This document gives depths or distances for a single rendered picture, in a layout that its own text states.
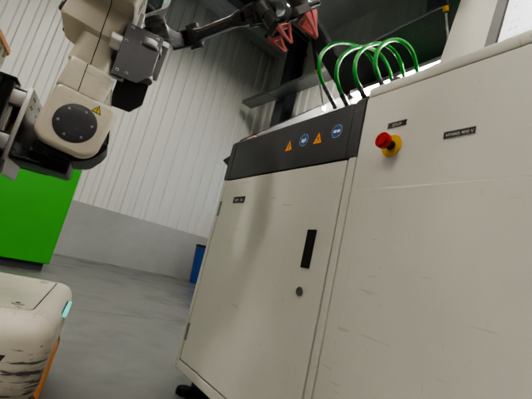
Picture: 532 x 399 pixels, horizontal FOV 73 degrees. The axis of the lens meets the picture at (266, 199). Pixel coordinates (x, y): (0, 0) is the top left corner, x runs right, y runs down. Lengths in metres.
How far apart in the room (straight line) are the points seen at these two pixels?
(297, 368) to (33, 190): 3.56
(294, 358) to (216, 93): 8.36
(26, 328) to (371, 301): 0.68
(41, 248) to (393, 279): 3.78
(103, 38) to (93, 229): 6.50
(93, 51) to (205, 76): 7.89
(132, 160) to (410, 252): 7.34
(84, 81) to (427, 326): 0.99
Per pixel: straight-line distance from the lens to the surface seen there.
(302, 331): 0.91
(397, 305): 0.74
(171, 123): 8.31
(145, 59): 1.13
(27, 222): 4.15
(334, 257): 0.87
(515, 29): 1.24
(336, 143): 0.99
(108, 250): 7.66
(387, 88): 0.96
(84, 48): 1.20
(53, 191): 4.19
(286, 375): 0.95
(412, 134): 0.84
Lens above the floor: 0.46
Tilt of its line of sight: 12 degrees up
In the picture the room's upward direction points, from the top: 13 degrees clockwise
